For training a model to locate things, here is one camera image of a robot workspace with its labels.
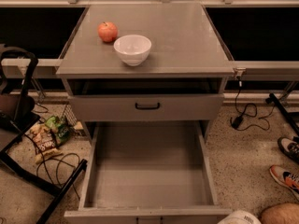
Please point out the grey drawer cabinet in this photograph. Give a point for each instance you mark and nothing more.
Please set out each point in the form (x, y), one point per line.
(186, 56)

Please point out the white ceramic bowl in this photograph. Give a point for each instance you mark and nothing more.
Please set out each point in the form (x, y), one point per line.
(132, 49)

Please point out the brown snack bag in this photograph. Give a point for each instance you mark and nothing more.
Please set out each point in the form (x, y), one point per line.
(45, 143)

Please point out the black chair frame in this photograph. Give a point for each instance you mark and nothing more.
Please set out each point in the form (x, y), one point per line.
(17, 117)

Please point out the black stand leg right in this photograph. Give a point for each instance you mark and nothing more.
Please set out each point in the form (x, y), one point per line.
(291, 117)

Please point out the red apple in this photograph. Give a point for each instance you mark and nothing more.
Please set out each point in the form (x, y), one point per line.
(107, 31)

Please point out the grey drawer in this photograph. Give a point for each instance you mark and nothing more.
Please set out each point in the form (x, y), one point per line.
(146, 107)
(148, 173)

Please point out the grey top drawer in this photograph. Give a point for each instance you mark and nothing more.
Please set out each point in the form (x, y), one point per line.
(146, 107)

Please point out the bare human knee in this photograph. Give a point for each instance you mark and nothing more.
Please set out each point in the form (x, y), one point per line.
(286, 213)

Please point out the green chip bag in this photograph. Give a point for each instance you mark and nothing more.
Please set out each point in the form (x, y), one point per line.
(60, 128)

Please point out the orange white sneaker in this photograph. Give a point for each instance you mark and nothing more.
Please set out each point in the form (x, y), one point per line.
(286, 179)

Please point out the grey black sneaker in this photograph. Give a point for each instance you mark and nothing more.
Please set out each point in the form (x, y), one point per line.
(289, 148)

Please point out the white cap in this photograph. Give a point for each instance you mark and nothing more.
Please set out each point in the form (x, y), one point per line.
(240, 217)

